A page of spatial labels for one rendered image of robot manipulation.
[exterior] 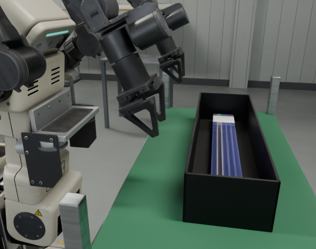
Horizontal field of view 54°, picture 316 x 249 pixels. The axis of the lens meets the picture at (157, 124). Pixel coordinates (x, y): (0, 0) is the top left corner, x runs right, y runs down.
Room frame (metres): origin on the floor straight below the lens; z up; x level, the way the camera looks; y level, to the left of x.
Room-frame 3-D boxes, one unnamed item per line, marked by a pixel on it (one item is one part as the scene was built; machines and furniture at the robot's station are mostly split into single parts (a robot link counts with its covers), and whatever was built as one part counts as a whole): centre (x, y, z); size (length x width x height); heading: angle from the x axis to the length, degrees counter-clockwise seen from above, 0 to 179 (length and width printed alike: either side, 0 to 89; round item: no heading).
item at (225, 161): (0.77, -0.18, 0.98); 0.51 x 0.07 x 0.03; 170
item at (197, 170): (0.77, -0.18, 1.01); 0.57 x 0.17 x 0.11; 170
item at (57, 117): (0.85, 0.29, 0.99); 0.28 x 0.16 x 0.22; 170
